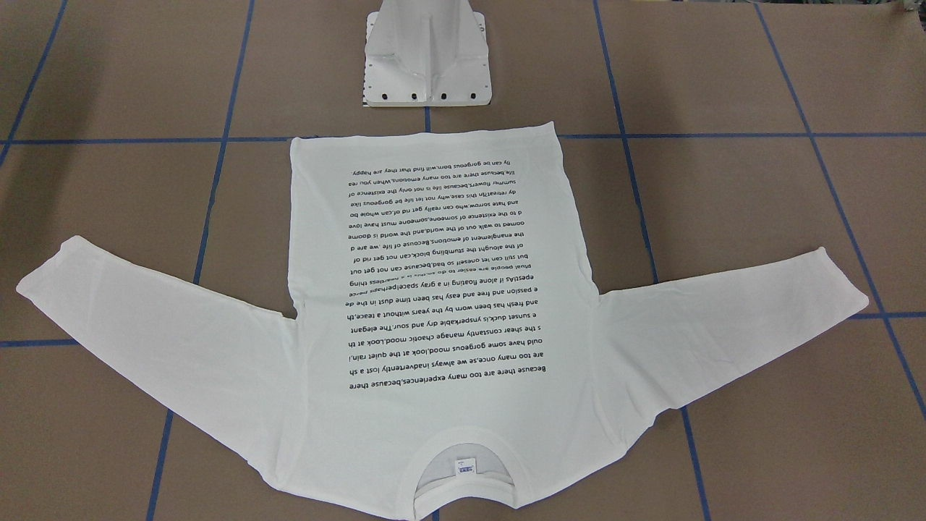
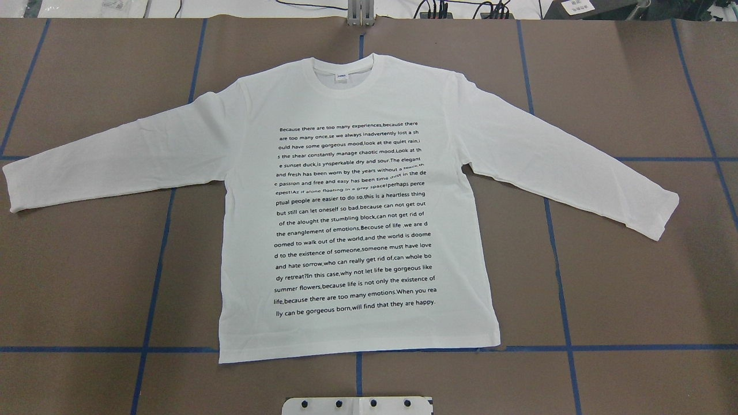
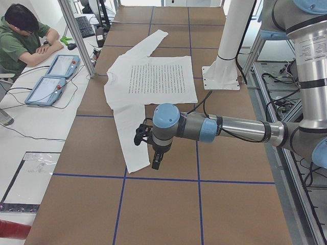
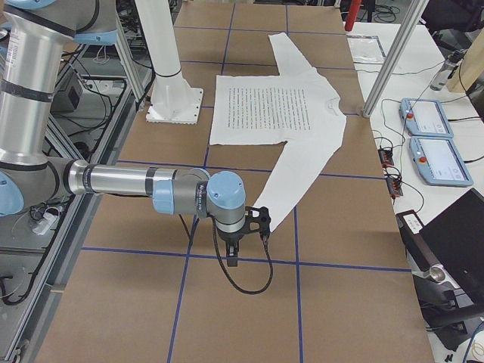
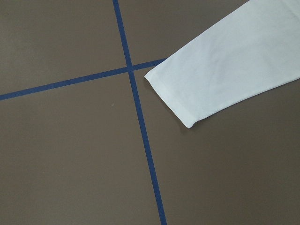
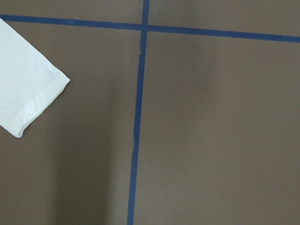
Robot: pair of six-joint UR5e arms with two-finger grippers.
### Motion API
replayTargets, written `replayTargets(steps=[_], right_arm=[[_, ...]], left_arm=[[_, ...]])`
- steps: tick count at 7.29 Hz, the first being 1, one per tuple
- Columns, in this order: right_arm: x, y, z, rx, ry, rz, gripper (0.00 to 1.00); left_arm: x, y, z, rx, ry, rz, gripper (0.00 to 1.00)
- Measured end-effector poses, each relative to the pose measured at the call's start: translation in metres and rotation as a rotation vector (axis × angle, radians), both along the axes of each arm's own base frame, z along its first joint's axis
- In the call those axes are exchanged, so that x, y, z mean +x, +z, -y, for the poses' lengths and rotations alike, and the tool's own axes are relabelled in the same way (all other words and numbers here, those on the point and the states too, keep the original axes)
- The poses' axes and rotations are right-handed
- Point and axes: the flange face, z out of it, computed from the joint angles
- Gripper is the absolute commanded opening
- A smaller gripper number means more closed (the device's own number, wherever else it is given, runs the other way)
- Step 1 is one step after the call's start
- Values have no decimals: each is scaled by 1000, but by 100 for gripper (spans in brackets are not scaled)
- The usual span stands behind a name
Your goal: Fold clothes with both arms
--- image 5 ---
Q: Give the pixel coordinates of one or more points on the white long-sleeve printed shirt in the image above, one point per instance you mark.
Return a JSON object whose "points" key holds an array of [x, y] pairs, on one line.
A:
{"points": [[252, 50]]}

